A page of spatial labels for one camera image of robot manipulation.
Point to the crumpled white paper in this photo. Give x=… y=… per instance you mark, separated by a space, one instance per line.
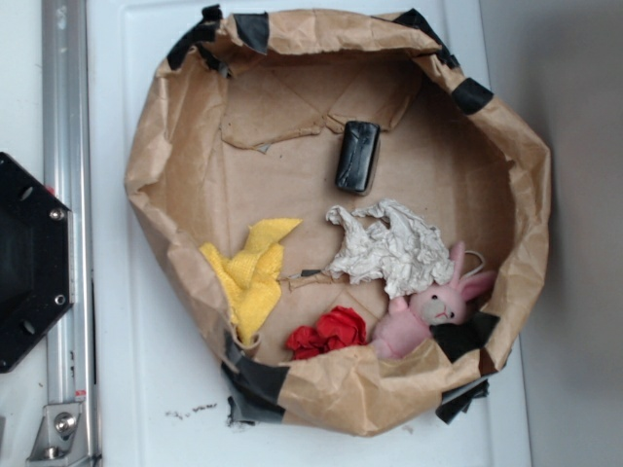
x=388 y=241

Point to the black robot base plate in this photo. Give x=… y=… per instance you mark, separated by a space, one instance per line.
x=35 y=253

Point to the brown paper bag bin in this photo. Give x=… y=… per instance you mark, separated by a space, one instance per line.
x=244 y=121

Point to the pink plush bunny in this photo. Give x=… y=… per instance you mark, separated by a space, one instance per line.
x=408 y=321

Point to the metal corner bracket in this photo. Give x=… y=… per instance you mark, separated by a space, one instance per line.
x=61 y=438

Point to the black taped box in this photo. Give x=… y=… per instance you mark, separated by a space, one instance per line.
x=358 y=157

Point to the aluminium rail profile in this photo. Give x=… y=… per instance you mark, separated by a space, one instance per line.
x=71 y=365

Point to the yellow cloth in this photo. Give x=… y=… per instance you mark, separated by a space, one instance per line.
x=250 y=278

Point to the crumpled red paper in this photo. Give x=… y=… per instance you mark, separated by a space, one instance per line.
x=336 y=329

